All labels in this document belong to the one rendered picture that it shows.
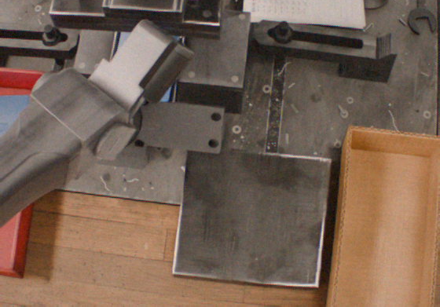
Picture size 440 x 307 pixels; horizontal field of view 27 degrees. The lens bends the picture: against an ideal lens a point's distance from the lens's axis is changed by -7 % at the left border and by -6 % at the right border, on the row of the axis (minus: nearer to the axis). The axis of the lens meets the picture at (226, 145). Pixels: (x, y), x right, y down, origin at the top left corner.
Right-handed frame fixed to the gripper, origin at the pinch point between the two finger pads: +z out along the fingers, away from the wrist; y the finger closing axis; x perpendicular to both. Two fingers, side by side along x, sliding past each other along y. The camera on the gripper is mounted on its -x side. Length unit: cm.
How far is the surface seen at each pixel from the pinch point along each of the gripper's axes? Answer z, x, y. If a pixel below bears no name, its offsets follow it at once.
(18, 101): 11.4, 16.7, -0.8
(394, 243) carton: 6.1, -31.7, -12.7
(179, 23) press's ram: -11.2, -5.2, 9.9
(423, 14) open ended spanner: 19.0, -34.4, 16.2
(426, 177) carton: 9.7, -35.4, -4.6
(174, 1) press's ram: -13.0, -4.6, 11.9
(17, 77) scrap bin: 9.0, 16.5, 2.4
